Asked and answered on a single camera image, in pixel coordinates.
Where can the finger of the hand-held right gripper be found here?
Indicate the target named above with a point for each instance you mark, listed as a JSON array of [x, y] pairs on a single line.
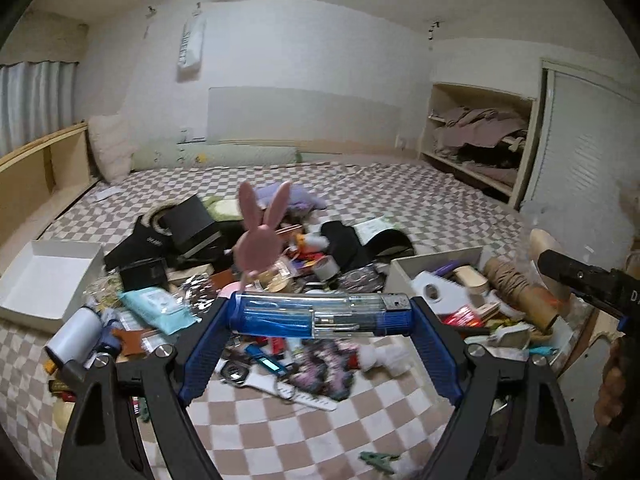
[[570, 275]]

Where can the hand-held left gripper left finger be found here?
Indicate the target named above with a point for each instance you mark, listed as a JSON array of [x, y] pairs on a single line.
[[200, 357]]

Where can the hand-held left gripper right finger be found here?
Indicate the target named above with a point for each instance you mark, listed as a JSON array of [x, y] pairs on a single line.
[[440, 357]]

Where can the white cardboard box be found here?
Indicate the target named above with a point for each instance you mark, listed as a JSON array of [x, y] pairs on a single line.
[[400, 275]]

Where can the blue transparent lighter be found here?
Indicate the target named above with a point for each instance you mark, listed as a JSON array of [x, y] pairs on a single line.
[[300, 312]]

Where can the person's right hand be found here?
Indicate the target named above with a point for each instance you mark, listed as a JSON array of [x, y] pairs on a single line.
[[612, 390]]

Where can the white fluffy pompom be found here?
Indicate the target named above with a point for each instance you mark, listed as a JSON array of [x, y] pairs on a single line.
[[385, 360]]

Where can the brown twine spool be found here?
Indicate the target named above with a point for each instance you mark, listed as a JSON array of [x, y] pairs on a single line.
[[510, 280]]

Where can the silver foil packet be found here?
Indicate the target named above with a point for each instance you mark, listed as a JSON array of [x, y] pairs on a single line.
[[200, 295]]

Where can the teal wipes packet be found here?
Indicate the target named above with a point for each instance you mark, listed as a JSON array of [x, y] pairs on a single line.
[[157, 310]]

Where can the white plastic holder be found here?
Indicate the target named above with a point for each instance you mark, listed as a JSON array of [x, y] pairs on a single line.
[[442, 287]]

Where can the blue gadget with screen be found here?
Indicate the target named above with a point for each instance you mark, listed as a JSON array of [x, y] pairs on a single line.
[[270, 362]]

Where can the white digital watch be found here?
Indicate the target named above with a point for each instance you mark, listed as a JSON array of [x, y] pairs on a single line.
[[265, 384]]

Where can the brown leather pouch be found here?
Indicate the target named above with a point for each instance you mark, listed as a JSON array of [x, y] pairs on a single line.
[[130, 342]]

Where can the cream wardrobe shelf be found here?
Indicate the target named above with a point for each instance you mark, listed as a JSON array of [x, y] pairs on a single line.
[[523, 170]]

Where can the checkered bed blanket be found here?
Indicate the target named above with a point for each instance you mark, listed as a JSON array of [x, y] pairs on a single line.
[[280, 440]]

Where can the floral fabric scrunchie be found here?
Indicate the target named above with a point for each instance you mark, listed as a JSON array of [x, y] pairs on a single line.
[[325, 370]]

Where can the green clothes peg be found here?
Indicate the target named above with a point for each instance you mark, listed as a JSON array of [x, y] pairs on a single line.
[[380, 462]]

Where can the pink bunny stand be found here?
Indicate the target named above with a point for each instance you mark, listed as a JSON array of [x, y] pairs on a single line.
[[257, 250]]

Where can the black cap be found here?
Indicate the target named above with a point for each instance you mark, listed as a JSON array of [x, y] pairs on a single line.
[[390, 246]]

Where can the white insulated bottle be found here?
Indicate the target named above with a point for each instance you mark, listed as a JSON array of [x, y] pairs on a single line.
[[75, 335]]

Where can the flat black printed box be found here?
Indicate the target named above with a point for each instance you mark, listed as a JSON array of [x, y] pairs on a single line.
[[135, 245]]

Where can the tall black gift box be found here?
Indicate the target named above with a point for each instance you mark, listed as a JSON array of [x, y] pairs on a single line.
[[190, 220]]

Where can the white sliding closet door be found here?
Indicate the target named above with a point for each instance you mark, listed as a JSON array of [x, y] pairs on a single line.
[[585, 135]]

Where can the grey tape roll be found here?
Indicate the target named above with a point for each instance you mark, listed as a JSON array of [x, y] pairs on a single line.
[[327, 267]]

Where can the white shallow tray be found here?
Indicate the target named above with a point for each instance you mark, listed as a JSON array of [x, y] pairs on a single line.
[[45, 280]]

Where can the pile of folded clothes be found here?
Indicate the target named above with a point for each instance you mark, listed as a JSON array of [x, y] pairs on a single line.
[[475, 130]]

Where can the purple plush toy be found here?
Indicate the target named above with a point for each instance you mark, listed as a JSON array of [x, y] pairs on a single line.
[[305, 197]]

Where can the green bolster pillow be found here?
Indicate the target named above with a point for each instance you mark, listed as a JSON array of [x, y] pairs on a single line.
[[225, 156]]

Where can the white fluffy pillow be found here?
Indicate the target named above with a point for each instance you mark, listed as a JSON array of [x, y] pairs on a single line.
[[112, 150]]

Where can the wooden headboard shelf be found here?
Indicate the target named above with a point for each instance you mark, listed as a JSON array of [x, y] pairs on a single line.
[[30, 195]]

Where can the grey curtain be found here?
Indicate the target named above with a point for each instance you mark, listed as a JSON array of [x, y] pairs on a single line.
[[35, 105]]

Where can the white wall socket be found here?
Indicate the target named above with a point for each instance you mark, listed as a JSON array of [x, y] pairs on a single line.
[[400, 141]]

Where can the white wall air conditioner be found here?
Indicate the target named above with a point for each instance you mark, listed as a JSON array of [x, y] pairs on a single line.
[[191, 45]]

